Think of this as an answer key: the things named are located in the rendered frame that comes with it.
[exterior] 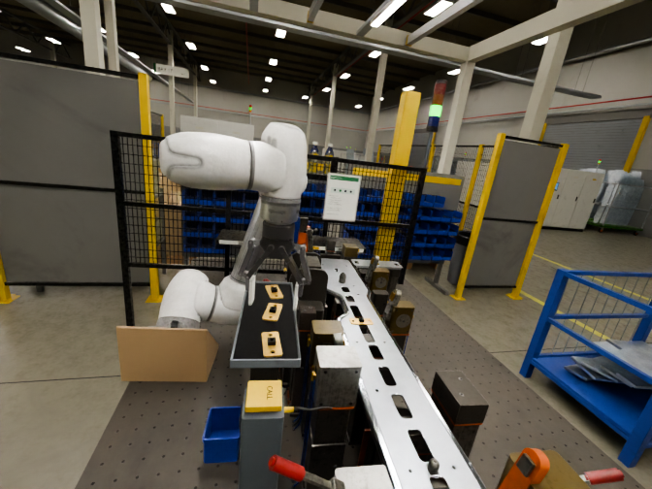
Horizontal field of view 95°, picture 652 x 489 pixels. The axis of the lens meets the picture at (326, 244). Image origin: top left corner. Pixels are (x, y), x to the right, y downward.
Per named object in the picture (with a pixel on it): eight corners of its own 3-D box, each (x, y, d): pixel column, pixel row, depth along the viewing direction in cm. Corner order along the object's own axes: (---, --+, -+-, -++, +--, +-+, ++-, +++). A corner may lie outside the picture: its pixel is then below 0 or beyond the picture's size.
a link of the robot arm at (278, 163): (295, 193, 75) (242, 190, 70) (301, 127, 71) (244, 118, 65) (310, 201, 66) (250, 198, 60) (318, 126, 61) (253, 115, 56)
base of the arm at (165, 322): (144, 327, 103) (148, 310, 106) (152, 339, 121) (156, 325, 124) (201, 331, 109) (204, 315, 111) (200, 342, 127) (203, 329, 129)
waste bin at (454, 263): (488, 290, 420) (503, 241, 399) (457, 290, 407) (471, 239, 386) (464, 276, 466) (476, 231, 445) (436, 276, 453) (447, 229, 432)
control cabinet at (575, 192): (530, 228, 986) (555, 151, 915) (516, 224, 1036) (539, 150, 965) (584, 232, 1047) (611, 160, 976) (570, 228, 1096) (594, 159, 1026)
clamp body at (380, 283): (383, 334, 158) (396, 273, 148) (362, 333, 156) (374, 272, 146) (379, 326, 164) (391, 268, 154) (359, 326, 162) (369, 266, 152)
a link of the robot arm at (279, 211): (298, 202, 64) (296, 228, 66) (303, 196, 73) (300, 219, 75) (256, 196, 64) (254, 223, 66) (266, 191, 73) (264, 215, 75)
